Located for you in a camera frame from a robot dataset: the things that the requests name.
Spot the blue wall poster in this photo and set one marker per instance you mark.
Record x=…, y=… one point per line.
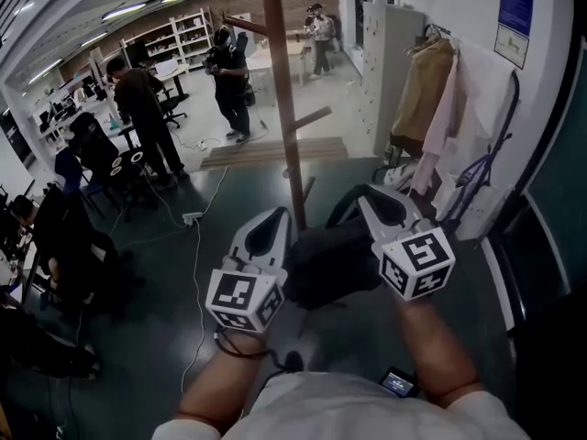
x=516, y=3

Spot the frosted glass door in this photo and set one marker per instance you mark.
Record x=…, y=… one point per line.
x=559, y=190

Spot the white wall notice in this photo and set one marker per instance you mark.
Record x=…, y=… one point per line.
x=511, y=46

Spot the black balcony railing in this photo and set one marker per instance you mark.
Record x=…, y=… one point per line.
x=18, y=3

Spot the wooden coat stand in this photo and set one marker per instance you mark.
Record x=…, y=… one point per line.
x=282, y=85

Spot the white power strip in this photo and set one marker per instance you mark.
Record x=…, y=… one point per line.
x=192, y=218

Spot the brown coat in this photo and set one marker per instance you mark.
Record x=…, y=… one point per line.
x=419, y=99

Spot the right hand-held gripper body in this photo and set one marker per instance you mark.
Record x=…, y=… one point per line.
x=417, y=264

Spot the black clip-on microphone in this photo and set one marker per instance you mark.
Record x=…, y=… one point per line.
x=291, y=361

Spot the person's right forearm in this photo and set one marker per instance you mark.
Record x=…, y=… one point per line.
x=435, y=355

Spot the white hanging garment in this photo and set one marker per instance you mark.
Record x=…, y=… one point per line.
x=486, y=90

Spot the white table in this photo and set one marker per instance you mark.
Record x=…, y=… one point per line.
x=261, y=62

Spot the white tote bag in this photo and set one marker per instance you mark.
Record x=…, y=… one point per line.
x=477, y=209

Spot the white locker cabinet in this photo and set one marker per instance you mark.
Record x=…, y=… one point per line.
x=387, y=71

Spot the white shelf unit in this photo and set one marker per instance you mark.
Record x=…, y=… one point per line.
x=183, y=35

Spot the pink coat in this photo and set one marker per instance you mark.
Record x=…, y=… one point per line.
x=435, y=149

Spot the person's left forearm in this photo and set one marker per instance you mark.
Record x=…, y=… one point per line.
x=220, y=383

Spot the white tape roll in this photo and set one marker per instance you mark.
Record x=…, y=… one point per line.
x=136, y=157

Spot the black backpack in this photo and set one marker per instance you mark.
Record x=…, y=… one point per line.
x=330, y=264

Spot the black office chair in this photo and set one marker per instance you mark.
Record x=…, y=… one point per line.
x=96, y=145

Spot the small black screen device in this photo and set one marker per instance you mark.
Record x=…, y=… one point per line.
x=399, y=382

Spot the person's white shirt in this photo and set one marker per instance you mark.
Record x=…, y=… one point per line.
x=348, y=415

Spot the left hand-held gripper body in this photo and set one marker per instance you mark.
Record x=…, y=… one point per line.
x=238, y=293

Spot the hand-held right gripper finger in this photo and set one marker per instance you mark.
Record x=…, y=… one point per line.
x=370, y=223
x=408, y=209

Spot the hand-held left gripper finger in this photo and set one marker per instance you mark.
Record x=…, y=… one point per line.
x=240, y=238
x=285, y=241

